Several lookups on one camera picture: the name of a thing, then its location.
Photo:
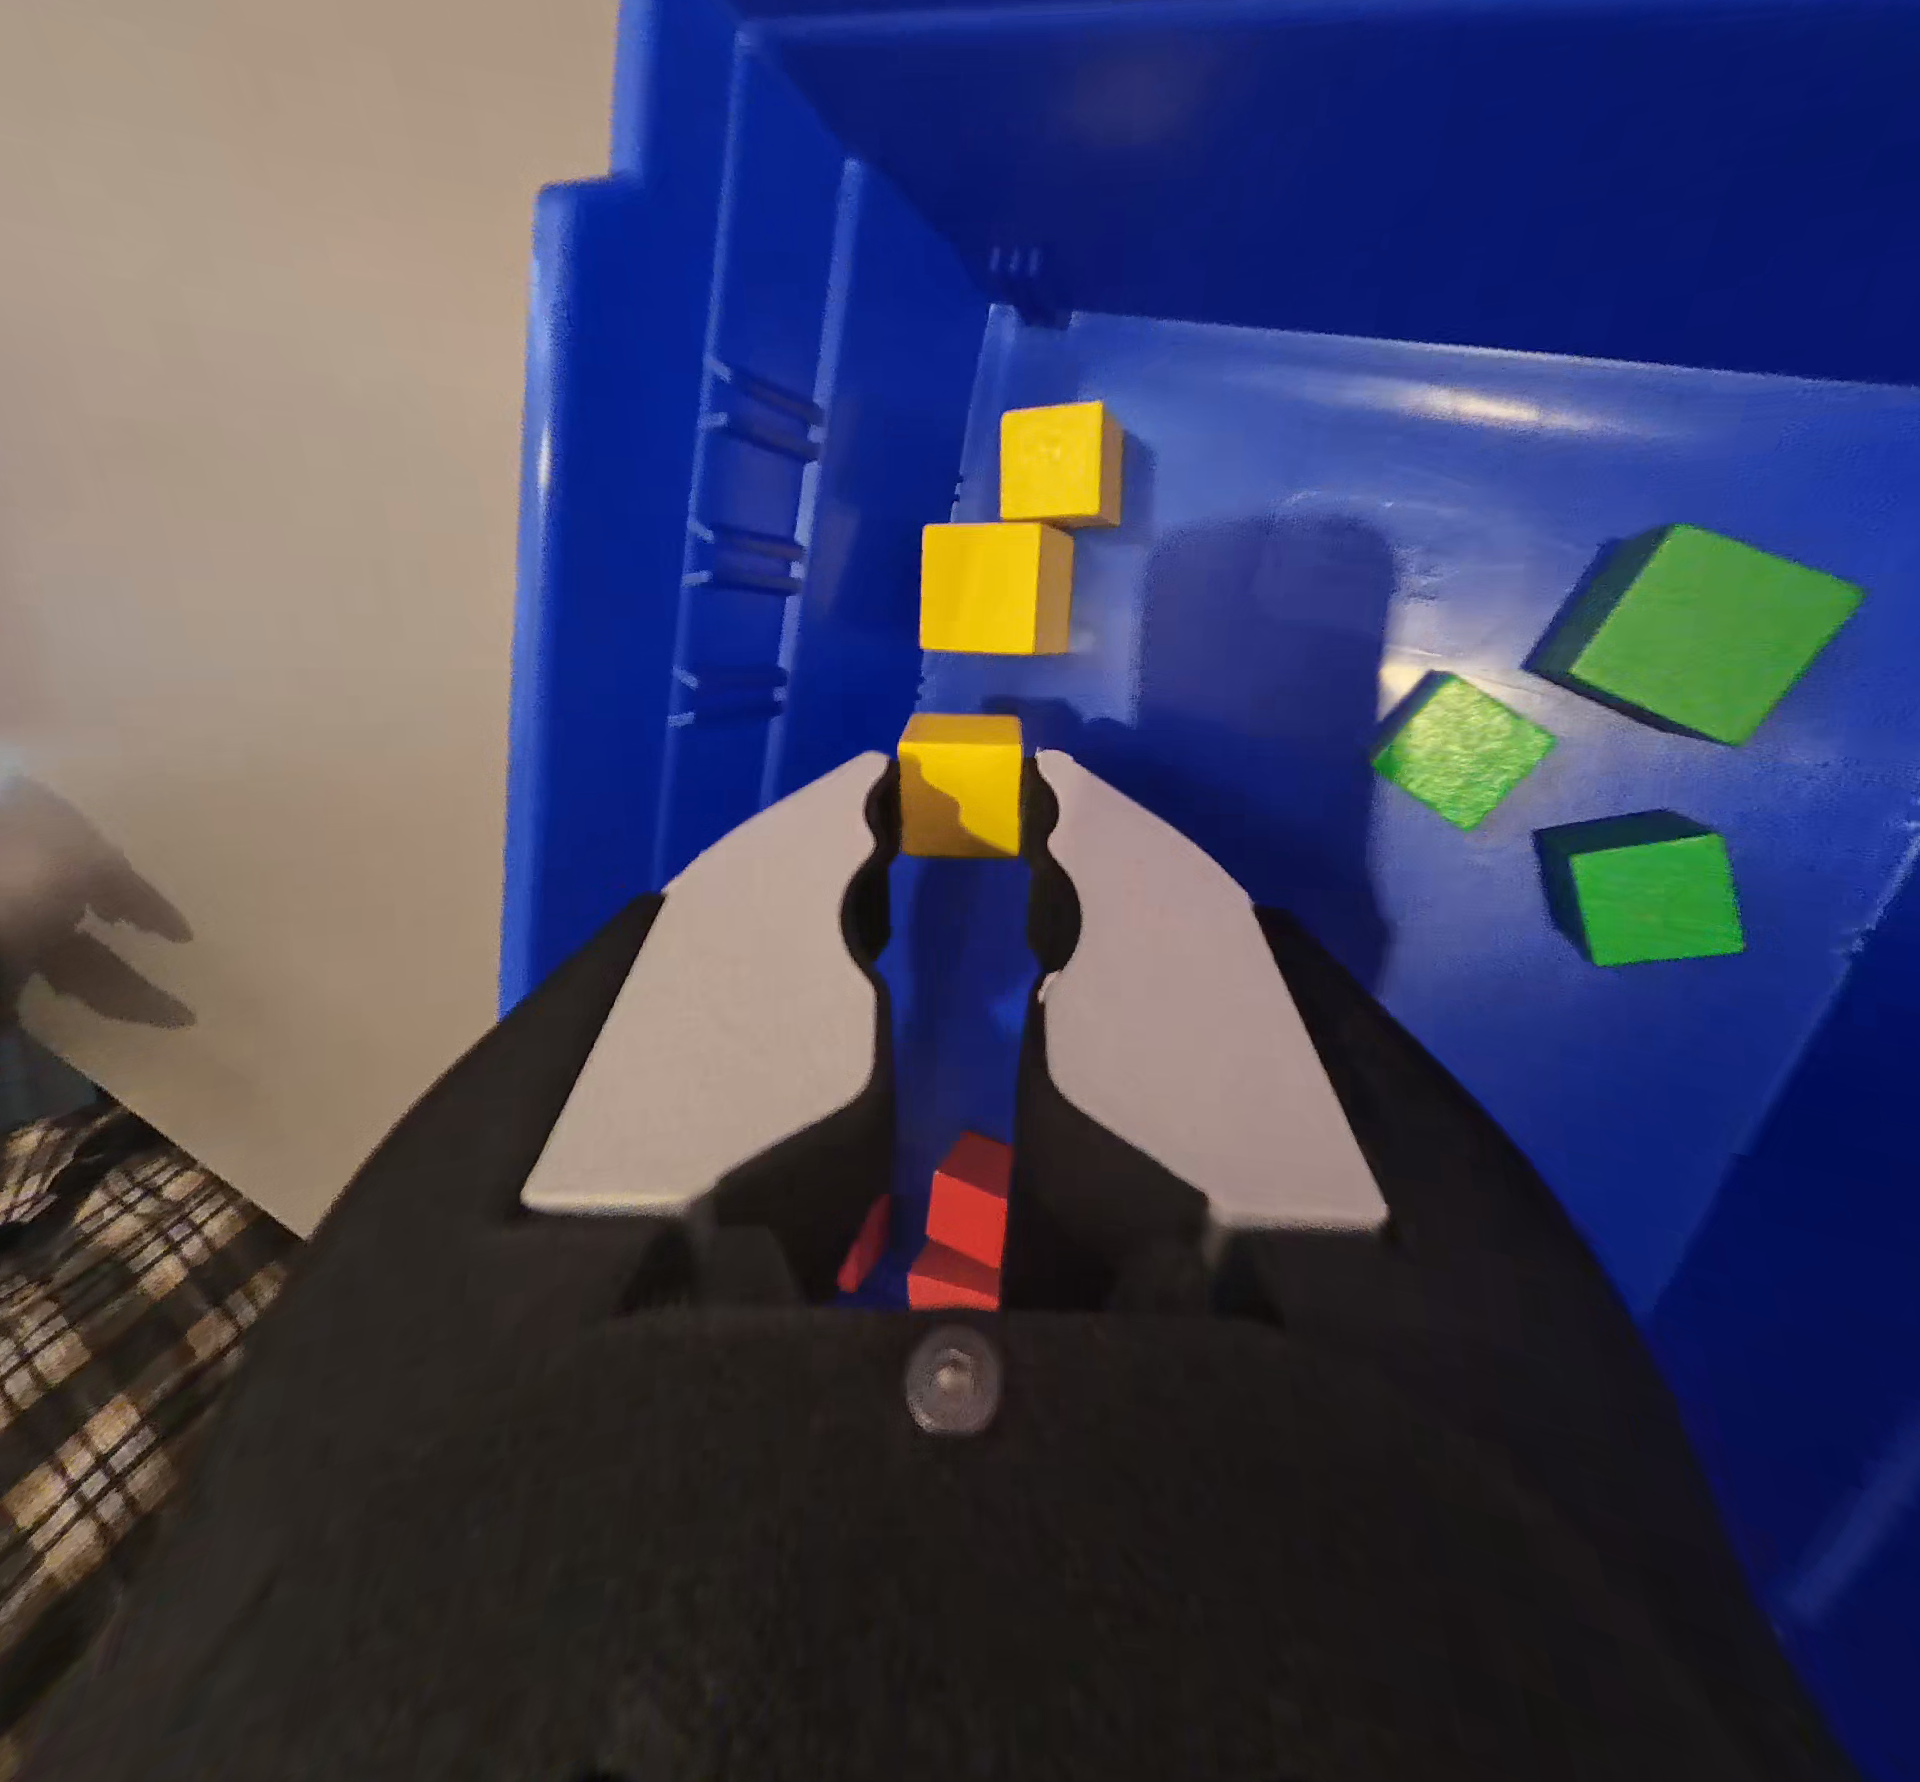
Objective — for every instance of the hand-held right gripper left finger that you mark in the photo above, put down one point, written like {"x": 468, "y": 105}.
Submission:
{"x": 705, "y": 1033}

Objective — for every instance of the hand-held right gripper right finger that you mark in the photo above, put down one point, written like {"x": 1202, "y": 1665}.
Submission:
{"x": 1202, "y": 1048}

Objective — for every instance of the yellow wooden cube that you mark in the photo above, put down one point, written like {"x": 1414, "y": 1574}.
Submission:
{"x": 1058, "y": 464}
{"x": 959, "y": 786}
{"x": 991, "y": 590}

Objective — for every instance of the blue plastic bin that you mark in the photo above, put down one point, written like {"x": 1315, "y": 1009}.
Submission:
{"x": 1349, "y": 162}

